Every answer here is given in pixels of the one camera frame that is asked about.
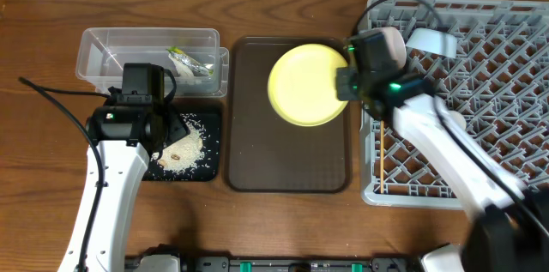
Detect rice leftovers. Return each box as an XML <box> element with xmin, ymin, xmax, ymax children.
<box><xmin>151</xmin><ymin>113</ymin><xmax>213</xmax><ymax>178</ymax></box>

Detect yellow plate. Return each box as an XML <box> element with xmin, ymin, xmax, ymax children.
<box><xmin>268</xmin><ymin>44</ymin><xmax>347</xmax><ymax>127</ymax></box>

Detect wooden chopstick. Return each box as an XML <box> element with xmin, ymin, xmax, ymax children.
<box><xmin>379</xmin><ymin>120</ymin><xmax>385</xmax><ymax>195</ymax></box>

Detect pink bowl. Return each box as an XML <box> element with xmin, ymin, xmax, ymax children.
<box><xmin>379</xmin><ymin>27</ymin><xmax>407</xmax><ymax>70</ymax></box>

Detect green snack wrapper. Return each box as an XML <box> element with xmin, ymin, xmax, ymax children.
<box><xmin>167</xmin><ymin>46</ymin><xmax>214</xmax><ymax>78</ymax></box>

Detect light blue bowl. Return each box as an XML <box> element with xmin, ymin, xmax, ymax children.
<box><xmin>406</xmin><ymin>28</ymin><xmax>457</xmax><ymax>58</ymax></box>

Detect white green cup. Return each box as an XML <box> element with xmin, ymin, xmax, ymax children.
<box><xmin>449</xmin><ymin>111</ymin><xmax>467</xmax><ymax>131</ymax></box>

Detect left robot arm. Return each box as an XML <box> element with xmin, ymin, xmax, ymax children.
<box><xmin>59</xmin><ymin>63</ymin><xmax>190</xmax><ymax>271</ymax></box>

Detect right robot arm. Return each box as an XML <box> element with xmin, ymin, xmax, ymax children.
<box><xmin>335</xmin><ymin>27</ymin><xmax>548</xmax><ymax>271</ymax></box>

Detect grey dishwasher rack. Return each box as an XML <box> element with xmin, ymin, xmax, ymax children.
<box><xmin>359</xmin><ymin>0</ymin><xmax>548</xmax><ymax>209</ymax></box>

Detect black plastic tray bin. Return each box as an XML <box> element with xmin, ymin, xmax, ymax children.
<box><xmin>142</xmin><ymin>107</ymin><xmax>222</xmax><ymax>182</ymax></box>

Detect clear plastic bin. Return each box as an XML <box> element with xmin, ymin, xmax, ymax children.
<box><xmin>75</xmin><ymin>27</ymin><xmax>229</xmax><ymax>98</ymax></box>

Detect brown serving tray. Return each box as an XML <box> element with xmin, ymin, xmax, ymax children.
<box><xmin>225</xmin><ymin>37</ymin><xmax>352</xmax><ymax>193</ymax></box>

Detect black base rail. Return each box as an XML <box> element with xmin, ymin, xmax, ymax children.
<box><xmin>124</xmin><ymin>255</ymin><xmax>413</xmax><ymax>272</ymax></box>

